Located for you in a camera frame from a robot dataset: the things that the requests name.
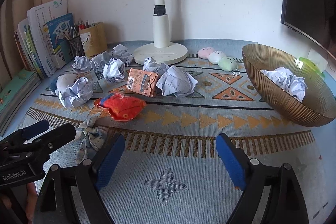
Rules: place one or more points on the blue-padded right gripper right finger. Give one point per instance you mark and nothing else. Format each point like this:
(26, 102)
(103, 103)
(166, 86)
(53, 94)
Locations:
(285, 203)

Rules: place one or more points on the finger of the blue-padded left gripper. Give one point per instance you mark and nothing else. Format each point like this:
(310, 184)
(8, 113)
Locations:
(21, 135)
(39, 147)

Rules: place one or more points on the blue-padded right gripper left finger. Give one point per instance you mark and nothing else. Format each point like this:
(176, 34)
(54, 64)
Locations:
(55, 202)

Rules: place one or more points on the plaid fabric bow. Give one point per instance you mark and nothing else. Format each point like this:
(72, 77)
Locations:
(92, 139)

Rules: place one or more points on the white blue plush toy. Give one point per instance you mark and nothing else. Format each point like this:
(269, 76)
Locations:
(60, 84)

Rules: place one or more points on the paper pile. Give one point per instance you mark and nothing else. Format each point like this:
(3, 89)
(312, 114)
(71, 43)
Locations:
(77, 94)

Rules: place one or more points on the orange red plush toy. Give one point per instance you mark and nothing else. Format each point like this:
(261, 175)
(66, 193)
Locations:
(121, 108)

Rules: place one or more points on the papers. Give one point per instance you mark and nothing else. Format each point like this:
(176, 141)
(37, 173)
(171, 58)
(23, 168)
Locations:
(288, 81)

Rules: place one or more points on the orange cartoon card box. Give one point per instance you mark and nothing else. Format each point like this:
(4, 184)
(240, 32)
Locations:
(142, 82)

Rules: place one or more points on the large grid paper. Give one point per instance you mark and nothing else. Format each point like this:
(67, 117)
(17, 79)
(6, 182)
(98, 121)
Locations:
(176, 82)

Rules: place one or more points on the person's left hand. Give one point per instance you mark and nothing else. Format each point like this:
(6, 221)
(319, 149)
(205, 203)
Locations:
(18, 204)

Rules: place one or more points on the stack of green books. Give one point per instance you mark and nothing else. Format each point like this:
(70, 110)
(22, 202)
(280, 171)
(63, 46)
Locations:
(15, 93)

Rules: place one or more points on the row of upright books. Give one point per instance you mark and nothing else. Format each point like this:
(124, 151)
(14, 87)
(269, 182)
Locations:
(27, 50)

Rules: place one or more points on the blue study book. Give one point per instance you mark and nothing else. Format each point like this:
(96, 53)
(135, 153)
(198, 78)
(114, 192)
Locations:
(58, 32)

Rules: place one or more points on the gold ribbed glass bowl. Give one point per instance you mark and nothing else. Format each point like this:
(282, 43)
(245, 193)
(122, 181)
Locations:
(318, 105)

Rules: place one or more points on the black mesh pencil cup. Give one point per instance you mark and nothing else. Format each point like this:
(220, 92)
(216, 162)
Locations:
(74, 41)

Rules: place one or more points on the bamboo pen holder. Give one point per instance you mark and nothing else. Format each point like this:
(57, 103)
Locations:
(93, 40)

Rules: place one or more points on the white workbook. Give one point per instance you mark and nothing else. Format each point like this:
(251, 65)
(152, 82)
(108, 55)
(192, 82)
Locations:
(38, 17)

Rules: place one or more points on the patterned blue woven mat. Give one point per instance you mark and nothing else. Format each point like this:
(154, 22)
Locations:
(170, 171)

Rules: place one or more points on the green tissue box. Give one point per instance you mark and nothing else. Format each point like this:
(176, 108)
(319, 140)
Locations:
(312, 66)

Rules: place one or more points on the white plush ball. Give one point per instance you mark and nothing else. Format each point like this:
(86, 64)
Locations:
(216, 56)

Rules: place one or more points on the white desk lamp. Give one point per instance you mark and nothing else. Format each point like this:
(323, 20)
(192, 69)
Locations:
(162, 49)

